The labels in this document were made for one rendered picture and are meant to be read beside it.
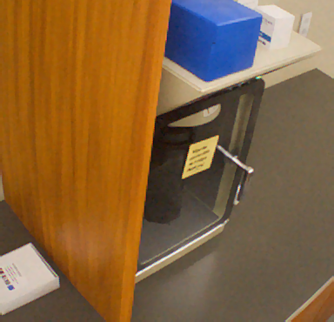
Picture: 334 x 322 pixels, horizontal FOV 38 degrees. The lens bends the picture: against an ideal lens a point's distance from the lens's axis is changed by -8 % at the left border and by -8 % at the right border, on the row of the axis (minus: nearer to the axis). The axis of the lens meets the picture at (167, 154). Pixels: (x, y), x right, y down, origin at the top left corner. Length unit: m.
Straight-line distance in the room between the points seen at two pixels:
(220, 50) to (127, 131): 0.16
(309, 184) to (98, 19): 0.99
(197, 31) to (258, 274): 0.70
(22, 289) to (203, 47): 0.65
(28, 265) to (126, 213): 0.41
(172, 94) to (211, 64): 0.08
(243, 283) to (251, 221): 0.21
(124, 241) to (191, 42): 0.33
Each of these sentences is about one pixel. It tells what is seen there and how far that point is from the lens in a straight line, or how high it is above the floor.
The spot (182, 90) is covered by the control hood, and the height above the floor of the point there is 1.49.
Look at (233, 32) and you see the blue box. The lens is 0.67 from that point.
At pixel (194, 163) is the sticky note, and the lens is 0.96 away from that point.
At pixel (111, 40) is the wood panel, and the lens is 0.65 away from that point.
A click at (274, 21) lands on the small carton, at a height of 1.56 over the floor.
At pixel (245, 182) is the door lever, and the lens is 1.06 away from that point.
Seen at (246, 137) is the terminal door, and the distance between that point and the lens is 1.05.
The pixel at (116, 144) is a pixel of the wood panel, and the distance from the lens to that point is 0.71.
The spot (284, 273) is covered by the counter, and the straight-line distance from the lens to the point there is 1.23.
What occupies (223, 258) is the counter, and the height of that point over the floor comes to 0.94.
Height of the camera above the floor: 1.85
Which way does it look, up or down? 38 degrees down
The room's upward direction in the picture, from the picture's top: 9 degrees clockwise
